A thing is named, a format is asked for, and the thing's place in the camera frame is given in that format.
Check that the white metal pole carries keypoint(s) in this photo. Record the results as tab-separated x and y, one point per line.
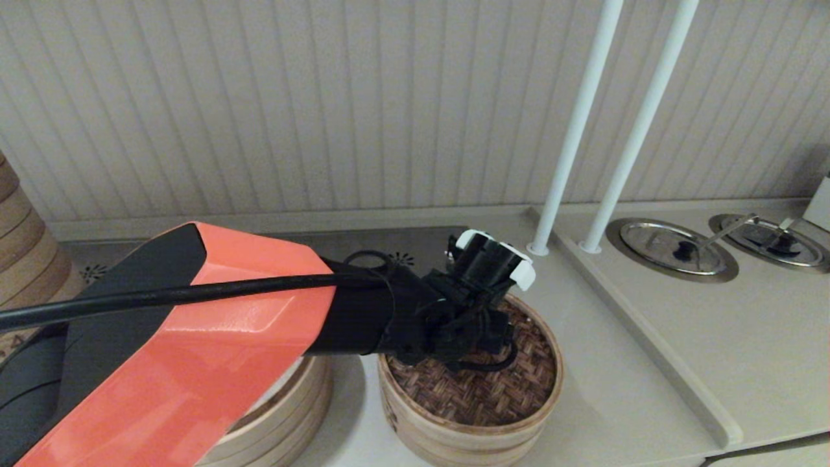
574	130
639	123

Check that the small bamboo steamer basket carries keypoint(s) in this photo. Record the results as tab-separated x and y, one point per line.
454	447

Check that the bamboo steamer basket with liner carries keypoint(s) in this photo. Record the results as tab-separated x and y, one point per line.
292	415

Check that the orange and black left arm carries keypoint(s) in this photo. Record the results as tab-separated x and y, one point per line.
194	376

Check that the woven bamboo steamer lid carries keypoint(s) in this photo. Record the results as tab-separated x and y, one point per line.
519	389

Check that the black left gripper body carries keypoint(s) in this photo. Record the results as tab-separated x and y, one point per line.
480	334

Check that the tall stack of bamboo steamers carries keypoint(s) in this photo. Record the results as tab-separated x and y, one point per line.
26	246

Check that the perforated stainless steel steam plate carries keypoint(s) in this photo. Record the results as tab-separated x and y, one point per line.
117	259

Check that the white container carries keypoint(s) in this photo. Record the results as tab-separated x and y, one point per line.
819	207

